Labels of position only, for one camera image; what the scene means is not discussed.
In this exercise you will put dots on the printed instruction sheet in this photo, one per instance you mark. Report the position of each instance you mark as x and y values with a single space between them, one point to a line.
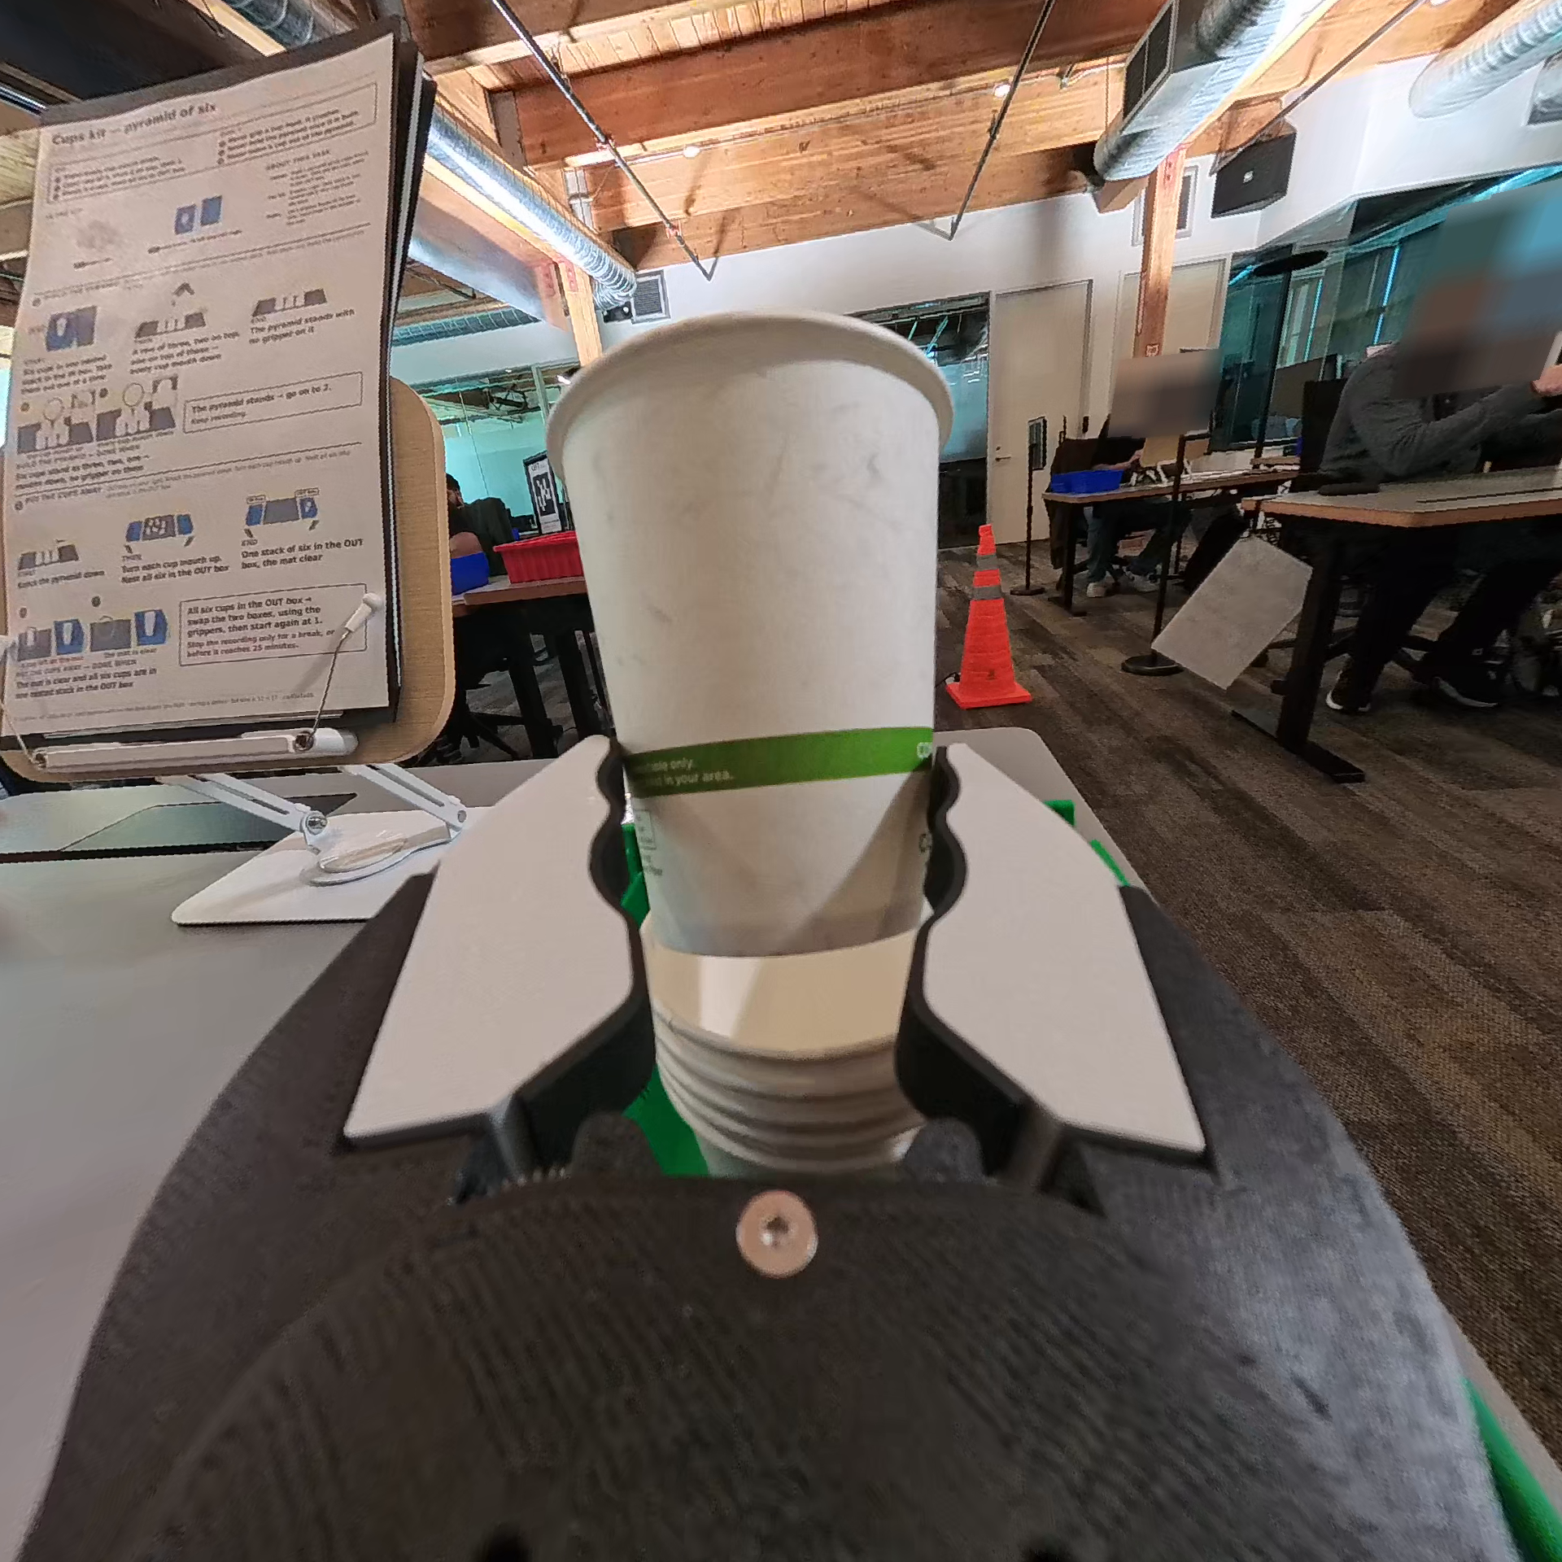
208 367

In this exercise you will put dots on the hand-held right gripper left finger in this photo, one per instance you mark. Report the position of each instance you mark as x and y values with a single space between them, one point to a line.
487 976

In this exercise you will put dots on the white door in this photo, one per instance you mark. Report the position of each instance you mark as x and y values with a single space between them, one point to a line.
1039 404

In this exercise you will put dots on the orange traffic cone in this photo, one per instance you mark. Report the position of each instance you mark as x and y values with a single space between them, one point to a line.
985 659

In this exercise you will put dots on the stack of white paper cups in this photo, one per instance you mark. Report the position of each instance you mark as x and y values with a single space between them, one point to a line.
781 1085

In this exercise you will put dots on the silver ventilation duct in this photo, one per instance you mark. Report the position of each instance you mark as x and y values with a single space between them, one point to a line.
1488 55
512 183
1202 73

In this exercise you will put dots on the wooden table black legs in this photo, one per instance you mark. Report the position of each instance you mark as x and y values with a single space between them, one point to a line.
1403 503
1171 484
526 592

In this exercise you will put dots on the blue plastic bin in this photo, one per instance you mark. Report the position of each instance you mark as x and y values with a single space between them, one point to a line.
470 577
1093 484

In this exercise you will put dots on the white paper cup green band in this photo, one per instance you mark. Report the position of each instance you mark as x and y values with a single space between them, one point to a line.
755 548

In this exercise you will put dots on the black wall speaker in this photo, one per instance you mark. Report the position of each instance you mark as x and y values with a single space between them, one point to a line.
1256 178

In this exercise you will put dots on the red plastic bin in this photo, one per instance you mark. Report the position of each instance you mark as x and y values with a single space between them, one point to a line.
544 559

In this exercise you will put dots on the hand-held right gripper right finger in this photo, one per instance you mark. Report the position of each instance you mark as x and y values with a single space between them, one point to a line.
1050 976

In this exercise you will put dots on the grey board floor sign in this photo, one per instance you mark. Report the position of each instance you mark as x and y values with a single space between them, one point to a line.
1233 612

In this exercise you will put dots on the green plastic bin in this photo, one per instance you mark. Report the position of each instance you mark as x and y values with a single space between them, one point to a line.
665 1135

